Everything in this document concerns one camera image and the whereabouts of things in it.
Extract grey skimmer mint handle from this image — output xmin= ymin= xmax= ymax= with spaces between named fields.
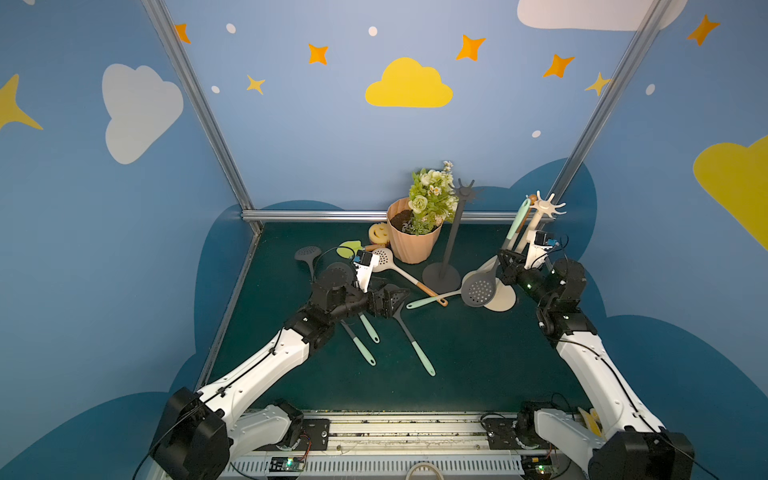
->
xmin=340 ymin=321 xmax=376 ymax=366
xmin=393 ymin=303 xmax=436 ymax=377
xmin=359 ymin=313 xmax=380 ymax=344
xmin=461 ymin=197 xmax=531 ymax=308

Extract cream skimmer mint handle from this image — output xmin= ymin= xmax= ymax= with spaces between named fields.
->
xmin=406 ymin=290 xmax=461 ymax=310

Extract cream skimmer wood handle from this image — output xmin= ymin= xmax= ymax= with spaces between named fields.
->
xmin=477 ymin=195 xmax=537 ymax=278

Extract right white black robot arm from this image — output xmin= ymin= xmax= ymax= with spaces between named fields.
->
xmin=497 ymin=250 xmax=695 ymax=479

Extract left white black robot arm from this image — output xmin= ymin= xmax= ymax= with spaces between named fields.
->
xmin=148 ymin=268 xmax=410 ymax=479

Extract cream utensil rack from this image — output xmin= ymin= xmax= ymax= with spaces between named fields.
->
xmin=485 ymin=191 xmax=565 ymax=312

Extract dark grey utensil rack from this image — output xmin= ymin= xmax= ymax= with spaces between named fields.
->
xmin=422 ymin=179 xmax=481 ymax=294

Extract all grey slotted skimmer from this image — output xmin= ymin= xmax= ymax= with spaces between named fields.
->
xmin=294 ymin=246 xmax=322 ymax=282

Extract pink ribbed flower pot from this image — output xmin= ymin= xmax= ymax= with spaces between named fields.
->
xmin=386 ymin=198 xmax=442 ymax=264

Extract green small spatula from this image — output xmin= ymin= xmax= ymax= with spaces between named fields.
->
xmin=336 ymin=240 xmax=384 ymax=259

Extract yellow smiley sponge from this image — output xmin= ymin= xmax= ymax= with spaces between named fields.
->
xmin=368 ymin=222 xmax=390 ymax=247

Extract green white artificial flowers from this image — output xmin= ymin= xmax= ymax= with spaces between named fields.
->
xmin=404 ymin=160 xmax=459 ymax=236

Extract yellow blue work glove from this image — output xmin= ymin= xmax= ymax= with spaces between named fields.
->
xmin=578 ymin=407 xmax=604 ymax=438

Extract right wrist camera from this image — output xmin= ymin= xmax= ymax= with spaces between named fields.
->
xmin=524 ymin=230 xmax=559 ymax=270

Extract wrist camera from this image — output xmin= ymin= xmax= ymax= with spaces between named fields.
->
xmin=524 ymin=230 xmax=559 ymax=270
xmin=353 ymin=250 xmax=379 ymax=293

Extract cream skimmer wooden handle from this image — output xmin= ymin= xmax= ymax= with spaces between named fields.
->
xmin=373 ymin=247 xmax=439 ymax=296

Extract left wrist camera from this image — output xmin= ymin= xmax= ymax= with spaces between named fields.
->
xmin=353 ymin=250 xmax=379 ymax=293

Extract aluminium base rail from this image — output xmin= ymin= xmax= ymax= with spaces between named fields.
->
xmin=238 ymin=406 xmax=564 ymax=456

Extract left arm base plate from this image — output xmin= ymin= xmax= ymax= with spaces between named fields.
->
xmin=278 ymin=418 xmax=331 ymax=451

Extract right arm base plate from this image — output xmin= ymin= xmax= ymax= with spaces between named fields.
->
xmin=480 ymin=415 xmax=540 ymax=450

